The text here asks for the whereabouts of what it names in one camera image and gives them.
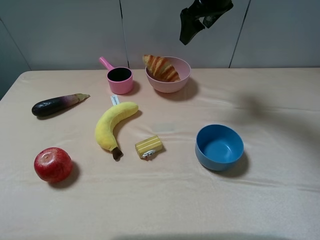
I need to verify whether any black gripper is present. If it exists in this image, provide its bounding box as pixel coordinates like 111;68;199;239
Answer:
179;0;234;45

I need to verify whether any toy croissant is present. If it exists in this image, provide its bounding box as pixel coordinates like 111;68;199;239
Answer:
142;54;181;82

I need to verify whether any pink plastic bowl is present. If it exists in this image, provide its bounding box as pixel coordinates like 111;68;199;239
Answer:
145;56;191;93

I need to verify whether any pink saucepan cup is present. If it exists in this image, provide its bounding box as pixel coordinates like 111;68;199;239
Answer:
99;56;134;95

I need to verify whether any blue plastic bowl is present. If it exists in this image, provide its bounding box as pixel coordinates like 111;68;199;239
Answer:
195;124;244;172

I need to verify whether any peach tablecloth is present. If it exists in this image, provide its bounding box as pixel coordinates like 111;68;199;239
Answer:
0;68;320;240

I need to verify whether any yellow plush banana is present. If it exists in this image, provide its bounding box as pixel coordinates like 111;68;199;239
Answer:
94;94;139;161

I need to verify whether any purple toy eggplant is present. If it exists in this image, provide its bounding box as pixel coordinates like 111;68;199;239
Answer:
31;93;90;117

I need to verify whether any red toy apple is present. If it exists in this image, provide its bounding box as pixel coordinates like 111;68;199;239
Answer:
33;147;73;184

